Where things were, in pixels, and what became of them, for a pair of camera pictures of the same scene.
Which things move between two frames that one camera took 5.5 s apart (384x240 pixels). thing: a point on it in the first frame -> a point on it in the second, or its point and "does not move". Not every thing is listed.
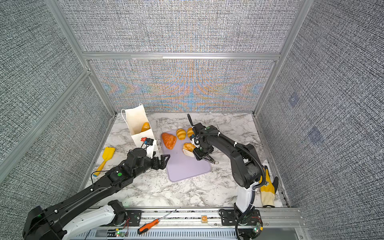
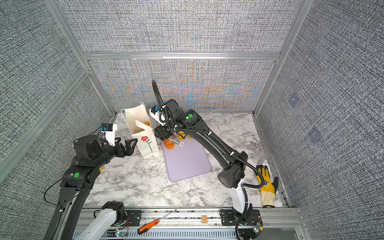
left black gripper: (158, 166) -> (129, 150)
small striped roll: (181, 133) does not move
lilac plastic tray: (180, 166) does not move
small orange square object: (204, 218) does not move
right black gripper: (198, 155) -> (161, 132)
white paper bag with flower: (140, 128) does not move
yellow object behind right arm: (268, 191) does not move
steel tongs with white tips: (208, 158) -> (172, 138)
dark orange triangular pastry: (169, 140) does not move
